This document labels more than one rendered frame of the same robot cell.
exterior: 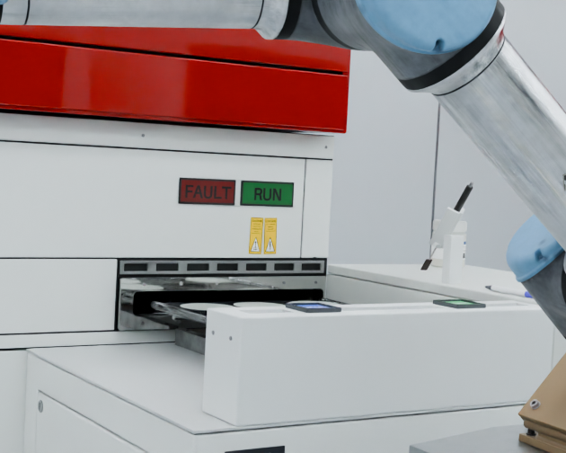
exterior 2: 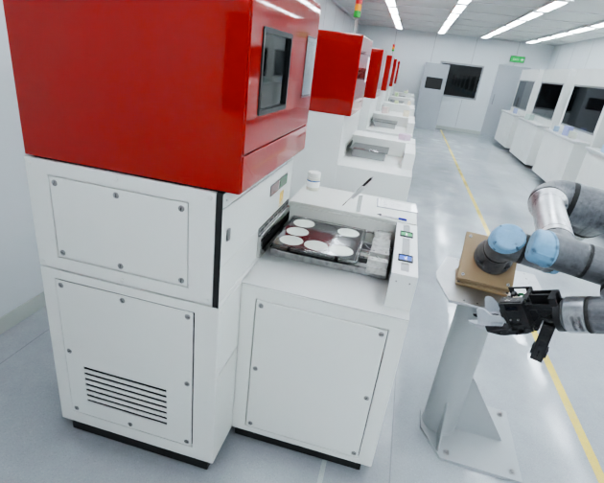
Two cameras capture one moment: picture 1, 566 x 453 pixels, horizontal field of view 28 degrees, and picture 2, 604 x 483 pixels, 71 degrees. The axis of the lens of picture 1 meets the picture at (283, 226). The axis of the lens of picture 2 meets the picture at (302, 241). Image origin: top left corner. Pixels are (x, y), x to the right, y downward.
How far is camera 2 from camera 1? 160 cm
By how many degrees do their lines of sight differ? 50
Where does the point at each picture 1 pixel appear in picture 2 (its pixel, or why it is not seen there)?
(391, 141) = not seen: hidden behind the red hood
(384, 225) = not seen: hidden behind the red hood
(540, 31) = not seen: hidden behind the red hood
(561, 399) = (471, 271)
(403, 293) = (337, 215)
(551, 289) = (513, 256)
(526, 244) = (507, 242)
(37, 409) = (256, 306)
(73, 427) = (297, 314)
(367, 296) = (315, 215)
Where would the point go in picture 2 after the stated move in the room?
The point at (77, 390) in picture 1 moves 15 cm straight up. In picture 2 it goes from (301, 301) to (306, 265)
